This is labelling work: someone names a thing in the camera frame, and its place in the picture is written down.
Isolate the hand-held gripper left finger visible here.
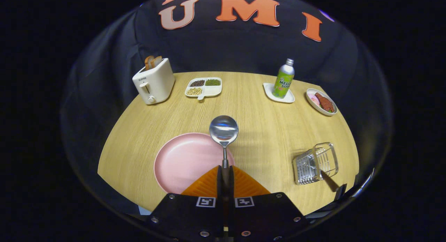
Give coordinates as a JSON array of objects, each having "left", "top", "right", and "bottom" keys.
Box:
[{"left": 145, "top": 165, "right": 225, "bottom": 241}]

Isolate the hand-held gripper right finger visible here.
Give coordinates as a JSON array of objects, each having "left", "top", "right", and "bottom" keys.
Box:
[{"left": 226, "top": 165, "right": 309, "bottom": 241}]

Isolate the steel fork with wooden handle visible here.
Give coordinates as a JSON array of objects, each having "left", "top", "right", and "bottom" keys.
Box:
[{"left": 307, "top": 162, "right": 341, "bottom": 193}]

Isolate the steel spoon with wooden handle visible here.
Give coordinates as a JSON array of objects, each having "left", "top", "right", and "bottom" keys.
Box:
[{"left": 209, "top": 115, "right": 239, "bottom": 187}]

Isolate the pink round plate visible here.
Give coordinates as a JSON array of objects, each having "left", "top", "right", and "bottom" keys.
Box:
[{"left": 154, "top": 133, "right": 236, "bottom": 195}]

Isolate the oval plate with food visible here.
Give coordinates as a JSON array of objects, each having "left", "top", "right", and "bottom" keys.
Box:
[{"left": 306, "top": 88, "right": 338, "bottom": 116}]

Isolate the white square coaster tray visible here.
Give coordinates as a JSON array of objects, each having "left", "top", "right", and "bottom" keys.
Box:
[{"left": 263, "top": 83, "right": 295, "bottom": 104}]

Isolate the white divided dish with beans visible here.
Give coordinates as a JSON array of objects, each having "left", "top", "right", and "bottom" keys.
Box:
[{"left": 184, "top": 77, "right": 223, "bottom": 101}]

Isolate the red-brown meat piece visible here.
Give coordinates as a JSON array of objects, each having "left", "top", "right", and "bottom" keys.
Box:
[{"left": 315, "top": 92, "right": 335, "bottom": 113}]

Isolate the silver bottle with green label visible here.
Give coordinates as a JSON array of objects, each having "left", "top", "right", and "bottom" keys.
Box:
[{"left": 272, "top": 58, "right": 295, "bottom": 99}]

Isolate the cream white toaster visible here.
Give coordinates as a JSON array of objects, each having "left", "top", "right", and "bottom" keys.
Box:
[{"left": 132, "top": 58, "right": 176, "bottom": 105}]

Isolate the black backdrop cloth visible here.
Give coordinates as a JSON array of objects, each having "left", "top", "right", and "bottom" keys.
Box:
[{"left": 61, "top": 0, "right": 394, "bottom": 214}]

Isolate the metal wire cutlery holder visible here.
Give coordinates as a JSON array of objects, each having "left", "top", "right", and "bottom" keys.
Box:
[{"left": 292, "top": 142, "right": 339, "bottom": 185}]

